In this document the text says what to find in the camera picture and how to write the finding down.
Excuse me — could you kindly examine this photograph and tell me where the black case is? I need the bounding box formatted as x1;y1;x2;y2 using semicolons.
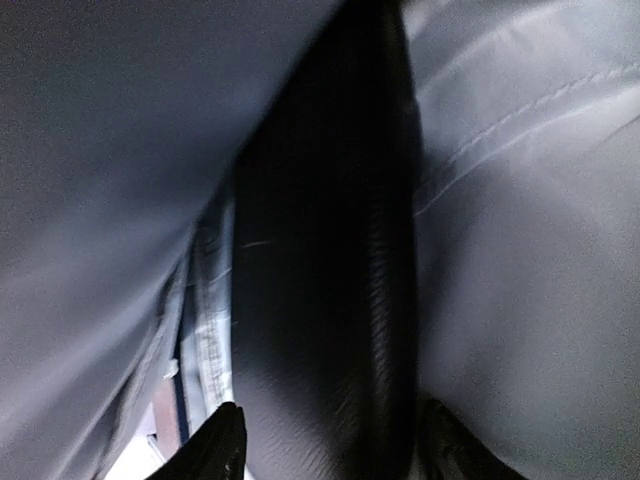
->
232;1;421;479

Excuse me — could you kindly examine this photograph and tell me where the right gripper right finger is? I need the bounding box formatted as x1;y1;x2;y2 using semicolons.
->
422;399;523;480

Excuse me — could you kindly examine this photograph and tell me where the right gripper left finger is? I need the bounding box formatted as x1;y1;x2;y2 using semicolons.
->
149;402;247;480

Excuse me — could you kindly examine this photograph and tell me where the navy blue backpack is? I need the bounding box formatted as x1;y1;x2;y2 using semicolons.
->
1;1;639;479

